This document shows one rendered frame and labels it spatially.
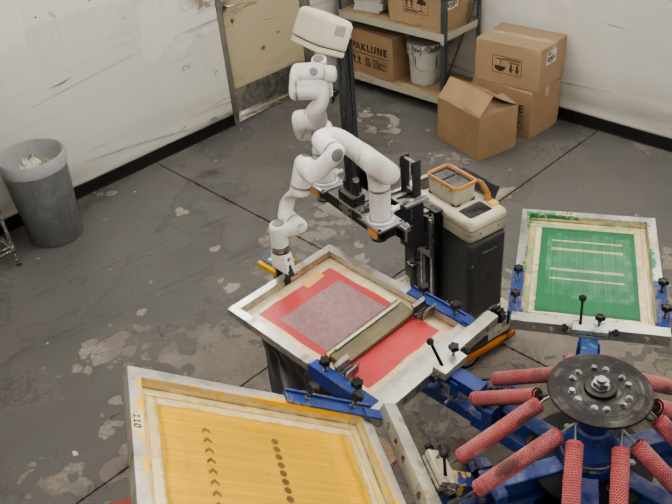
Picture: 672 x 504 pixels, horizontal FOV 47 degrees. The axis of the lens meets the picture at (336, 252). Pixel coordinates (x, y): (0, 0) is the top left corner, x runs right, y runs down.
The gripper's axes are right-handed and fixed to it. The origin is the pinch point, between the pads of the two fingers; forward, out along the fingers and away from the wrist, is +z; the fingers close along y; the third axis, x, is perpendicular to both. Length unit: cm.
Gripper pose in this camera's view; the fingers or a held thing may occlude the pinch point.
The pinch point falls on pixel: (284, 278)
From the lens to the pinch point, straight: 329.2
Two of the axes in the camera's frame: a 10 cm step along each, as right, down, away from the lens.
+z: 0.5, 8.0, 6.0
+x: -7.0, 4.6, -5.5
